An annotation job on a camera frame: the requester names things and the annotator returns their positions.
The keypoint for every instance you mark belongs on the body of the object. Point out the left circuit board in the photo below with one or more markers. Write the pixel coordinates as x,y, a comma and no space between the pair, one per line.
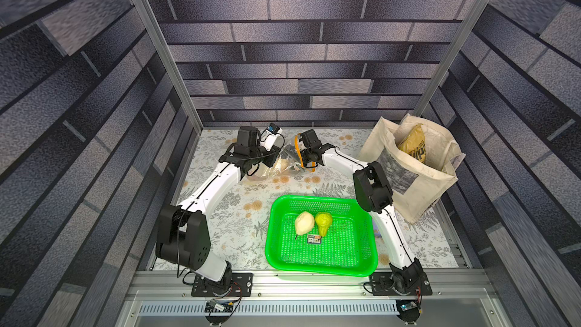
214,306

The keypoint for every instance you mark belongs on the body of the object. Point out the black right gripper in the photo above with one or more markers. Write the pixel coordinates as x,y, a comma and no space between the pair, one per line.
309,158

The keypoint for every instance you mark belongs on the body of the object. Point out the small sticker in basket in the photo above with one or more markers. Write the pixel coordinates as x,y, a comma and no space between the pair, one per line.
314,239

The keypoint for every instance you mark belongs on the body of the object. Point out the green pear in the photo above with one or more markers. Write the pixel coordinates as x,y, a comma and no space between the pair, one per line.
323,222

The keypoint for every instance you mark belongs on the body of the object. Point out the beige canvas tote bag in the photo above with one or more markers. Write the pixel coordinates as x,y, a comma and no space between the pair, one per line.
416,184

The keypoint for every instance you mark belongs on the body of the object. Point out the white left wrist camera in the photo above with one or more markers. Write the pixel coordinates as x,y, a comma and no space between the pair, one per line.
270,137

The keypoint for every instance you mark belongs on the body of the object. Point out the green plastic basket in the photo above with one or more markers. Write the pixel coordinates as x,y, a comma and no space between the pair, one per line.
347,249

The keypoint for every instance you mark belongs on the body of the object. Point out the beige round fruit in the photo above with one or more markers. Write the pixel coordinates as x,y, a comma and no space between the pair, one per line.
282,165
304,223

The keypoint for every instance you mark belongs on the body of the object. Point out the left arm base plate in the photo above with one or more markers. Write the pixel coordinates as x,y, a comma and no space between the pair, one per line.
236,285

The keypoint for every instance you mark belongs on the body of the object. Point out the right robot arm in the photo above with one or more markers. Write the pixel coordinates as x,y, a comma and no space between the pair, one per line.
374,195

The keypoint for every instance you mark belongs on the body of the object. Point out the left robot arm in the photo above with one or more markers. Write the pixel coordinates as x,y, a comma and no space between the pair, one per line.
183,236

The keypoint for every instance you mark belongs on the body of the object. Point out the right circuit board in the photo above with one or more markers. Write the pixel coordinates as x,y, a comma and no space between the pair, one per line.
408,311

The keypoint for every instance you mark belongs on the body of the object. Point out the clear zip-top bag orange seal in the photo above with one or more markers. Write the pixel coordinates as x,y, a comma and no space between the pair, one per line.
262,173

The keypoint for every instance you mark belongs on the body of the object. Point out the circuit board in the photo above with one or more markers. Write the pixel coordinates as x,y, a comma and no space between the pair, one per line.
214,306
408,311

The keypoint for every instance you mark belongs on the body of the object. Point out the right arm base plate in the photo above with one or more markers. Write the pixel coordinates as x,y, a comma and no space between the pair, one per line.
385,284

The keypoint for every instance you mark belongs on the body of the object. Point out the yellow chips bag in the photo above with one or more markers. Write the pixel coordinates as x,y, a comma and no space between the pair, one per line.
414,144

